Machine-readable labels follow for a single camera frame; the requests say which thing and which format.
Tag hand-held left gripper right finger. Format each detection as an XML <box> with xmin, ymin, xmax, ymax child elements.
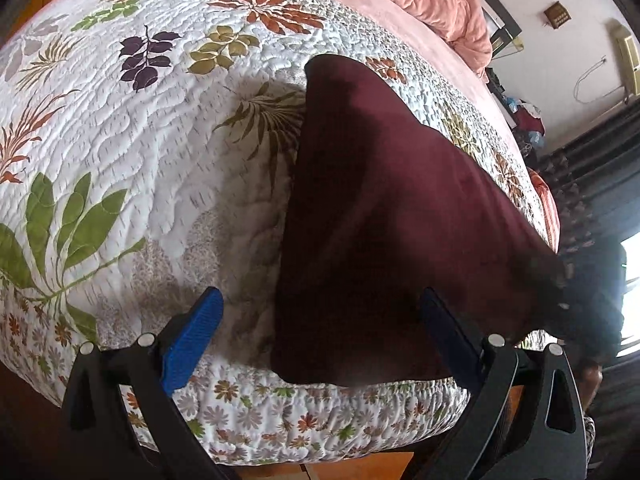
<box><xmin>415</xmin><ymin>286</ymin><xmax>588</xmax><ymax>480</ymax></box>

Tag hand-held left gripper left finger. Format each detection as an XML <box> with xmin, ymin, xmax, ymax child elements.
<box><xmin>62</xmin><ymin>286</ymin><xmax>241</xmax><ymax>480</ymax></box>

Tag maroon pants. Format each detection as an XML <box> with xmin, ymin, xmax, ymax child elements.
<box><xmin>270</xmin><ymin>54</ymin><xmax>571</xmax><ymax>388</ymax></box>

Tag person's right forearm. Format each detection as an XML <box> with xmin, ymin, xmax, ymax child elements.
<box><xmin>581</xmin><ymin>364</ymin><xmax>604</xmax><ymax>411</ymax></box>

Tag window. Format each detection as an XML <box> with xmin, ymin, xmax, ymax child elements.
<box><xmin>617</xmin><ymin>232</ymin><xmax>640</xmax><ymax>358</ymax></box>

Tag orange striped cloth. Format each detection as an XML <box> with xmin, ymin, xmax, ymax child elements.
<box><xmin>529</xmin><ymin>169</ymin><xmax>562</xmax><ymax>252</ymax></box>

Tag dark curtain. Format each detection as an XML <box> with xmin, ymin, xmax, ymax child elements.
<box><xmin>537</xmin><ymin>105</ymin><xmax>640</xmax><ymax>480</ymax></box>

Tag white floral quilt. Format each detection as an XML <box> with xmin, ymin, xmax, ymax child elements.
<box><xmin>0</xmin><ymin>0</ymin><xmax>561</xmax><ymax>466</ymax></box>

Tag red cloth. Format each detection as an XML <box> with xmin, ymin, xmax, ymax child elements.
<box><xmin>515</xmin><ymin>107</ymin><xmax>545</xmax><ymax>135</ymax></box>

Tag pink bed sheet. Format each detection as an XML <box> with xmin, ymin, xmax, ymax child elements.
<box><xmin>240</xmin><ymin>0</ymin><xmax>531</xmax><ymax>171</ymax></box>

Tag white wall cable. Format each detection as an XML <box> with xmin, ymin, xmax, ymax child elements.
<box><xmin>574</xmin><ymin>57</ymin><xmax>608</xmax><ymax>102</ymax></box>

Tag white wall unit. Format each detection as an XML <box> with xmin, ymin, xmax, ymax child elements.
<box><xmin>612</xmin><ymin>22</ymin><xmax>640</xmax><ymax>96</ymax></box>

